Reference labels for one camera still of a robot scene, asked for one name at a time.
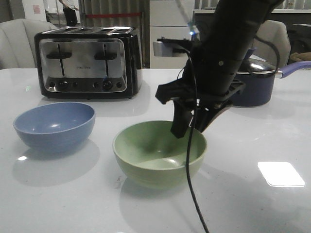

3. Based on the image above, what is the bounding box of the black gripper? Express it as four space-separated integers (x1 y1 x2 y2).
155 63 245 138

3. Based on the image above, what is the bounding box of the green bowl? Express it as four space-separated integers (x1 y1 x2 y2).
113 121 207 189

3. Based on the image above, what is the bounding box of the blue bowl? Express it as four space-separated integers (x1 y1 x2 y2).
13 102 96 157

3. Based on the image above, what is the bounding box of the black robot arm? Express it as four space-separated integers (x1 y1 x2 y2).
155 0 279 138

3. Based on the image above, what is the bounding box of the dark blue saucepan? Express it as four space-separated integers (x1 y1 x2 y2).
231 69 311 107

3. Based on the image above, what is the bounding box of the glass pot lid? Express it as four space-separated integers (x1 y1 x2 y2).
237 47 276 75

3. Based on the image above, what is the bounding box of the white refrigerator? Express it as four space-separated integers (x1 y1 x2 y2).
149 0 194 69

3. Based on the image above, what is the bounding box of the beige armchair right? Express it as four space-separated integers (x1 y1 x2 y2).
253 20 291 67

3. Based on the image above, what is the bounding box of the beige armchair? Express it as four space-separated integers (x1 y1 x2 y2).
0 18 56 69
253 20 291 67

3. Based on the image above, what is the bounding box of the wicker basket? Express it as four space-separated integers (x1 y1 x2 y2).
290 52 311 62

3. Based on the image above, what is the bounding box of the black and chrome toaster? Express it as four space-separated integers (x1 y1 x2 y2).
35 26 143 99

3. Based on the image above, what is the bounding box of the red barrier belt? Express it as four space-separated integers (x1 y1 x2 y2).
86 12 142 18

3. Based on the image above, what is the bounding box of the person in background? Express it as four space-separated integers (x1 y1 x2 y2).
59 0 79 27

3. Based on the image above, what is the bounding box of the beige armchair left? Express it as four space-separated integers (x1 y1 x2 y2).
0 18 56 69

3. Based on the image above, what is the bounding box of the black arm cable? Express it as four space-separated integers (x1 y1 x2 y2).
170 45 211 233

